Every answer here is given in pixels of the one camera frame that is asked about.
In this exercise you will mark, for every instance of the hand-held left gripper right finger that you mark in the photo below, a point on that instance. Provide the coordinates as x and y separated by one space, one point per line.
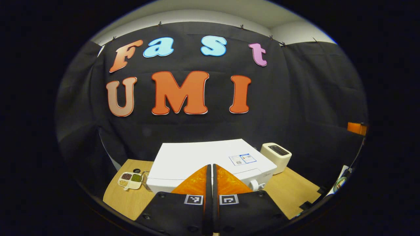
249 213

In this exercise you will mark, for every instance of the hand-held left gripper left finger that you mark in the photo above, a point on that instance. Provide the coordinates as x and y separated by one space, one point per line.
183 216

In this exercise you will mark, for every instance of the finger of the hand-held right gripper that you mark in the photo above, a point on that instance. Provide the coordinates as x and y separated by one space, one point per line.
356 128

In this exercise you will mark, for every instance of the white microwave oven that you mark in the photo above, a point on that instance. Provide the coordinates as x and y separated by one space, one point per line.
190 157

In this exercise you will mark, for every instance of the white object with green roll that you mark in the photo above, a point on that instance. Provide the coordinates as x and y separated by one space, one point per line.
341 182

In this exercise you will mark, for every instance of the black table clamp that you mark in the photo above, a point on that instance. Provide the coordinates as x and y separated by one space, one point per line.
306 205
322 190

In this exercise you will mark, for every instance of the white toaster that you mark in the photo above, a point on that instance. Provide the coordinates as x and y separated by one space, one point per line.
277 159

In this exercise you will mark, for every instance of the white divided bean dish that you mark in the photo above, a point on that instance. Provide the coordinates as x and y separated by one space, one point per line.
129 181

